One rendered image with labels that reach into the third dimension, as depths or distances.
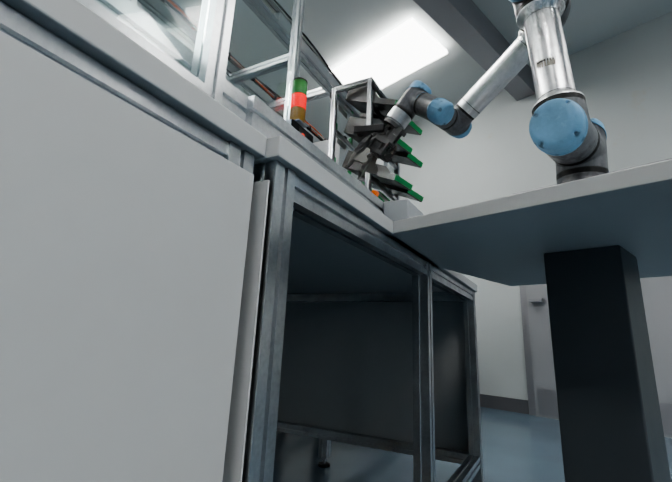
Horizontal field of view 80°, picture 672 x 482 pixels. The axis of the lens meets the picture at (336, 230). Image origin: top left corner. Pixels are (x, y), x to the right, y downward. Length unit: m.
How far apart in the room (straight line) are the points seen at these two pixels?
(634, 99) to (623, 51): 0.53
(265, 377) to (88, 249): 0.25
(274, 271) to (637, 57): 4.59
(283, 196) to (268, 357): 0.21
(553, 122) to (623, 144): 3.49
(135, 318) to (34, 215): 0.11
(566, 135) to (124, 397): 0.96
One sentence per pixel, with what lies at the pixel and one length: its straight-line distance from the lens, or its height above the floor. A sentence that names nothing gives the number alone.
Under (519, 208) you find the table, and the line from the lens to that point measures 0.75.
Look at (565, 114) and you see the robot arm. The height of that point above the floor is 1.11.
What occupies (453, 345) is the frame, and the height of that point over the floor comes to 0.60.
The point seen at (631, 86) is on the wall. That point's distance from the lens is 4.77.
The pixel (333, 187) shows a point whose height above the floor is 0.84.
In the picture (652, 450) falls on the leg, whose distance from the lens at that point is 1.10.
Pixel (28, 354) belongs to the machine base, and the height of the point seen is 0.58.
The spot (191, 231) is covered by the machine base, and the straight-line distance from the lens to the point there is 0.44.
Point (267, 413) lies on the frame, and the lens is 0.53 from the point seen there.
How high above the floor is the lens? 0.60
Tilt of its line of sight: 15 degrees up
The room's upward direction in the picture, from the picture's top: 3 degrees clockwise
